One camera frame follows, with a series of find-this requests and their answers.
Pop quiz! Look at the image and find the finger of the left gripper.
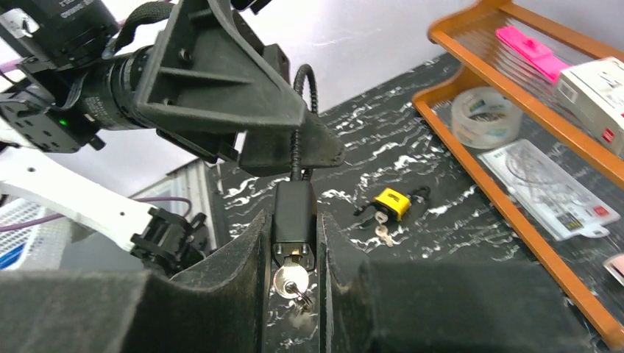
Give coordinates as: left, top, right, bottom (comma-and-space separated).
238, 112, 347, 177

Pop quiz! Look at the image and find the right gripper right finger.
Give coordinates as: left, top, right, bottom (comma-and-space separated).
317, 213, 594, 352

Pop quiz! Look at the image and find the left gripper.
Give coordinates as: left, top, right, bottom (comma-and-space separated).
80, 1, 306, 163

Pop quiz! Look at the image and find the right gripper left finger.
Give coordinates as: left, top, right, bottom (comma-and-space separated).
1, 210, 272, 352

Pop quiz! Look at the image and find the black cable loop lock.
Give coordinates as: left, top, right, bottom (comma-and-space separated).
270, 63, 320, 271

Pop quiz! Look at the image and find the yellow padlock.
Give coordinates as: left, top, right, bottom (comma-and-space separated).
353, 185, 431, 225

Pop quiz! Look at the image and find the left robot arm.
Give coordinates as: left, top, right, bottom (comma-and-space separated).
1, 1, 344, 277

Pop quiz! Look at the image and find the flat packaged card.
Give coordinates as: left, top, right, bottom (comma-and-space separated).
478, 139, 620, 241

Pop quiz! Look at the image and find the clear tape roll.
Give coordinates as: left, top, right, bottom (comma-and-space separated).
451, 87, 523, 150

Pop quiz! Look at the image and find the wooden three-tier shelf rack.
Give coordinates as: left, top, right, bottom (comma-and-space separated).
412, 1, 623, 352

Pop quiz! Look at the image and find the pink flat tool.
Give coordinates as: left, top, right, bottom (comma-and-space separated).
495, 25, 570, 82

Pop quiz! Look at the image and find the white box middle shelf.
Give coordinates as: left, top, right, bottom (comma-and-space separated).
555, 57, 623, 158

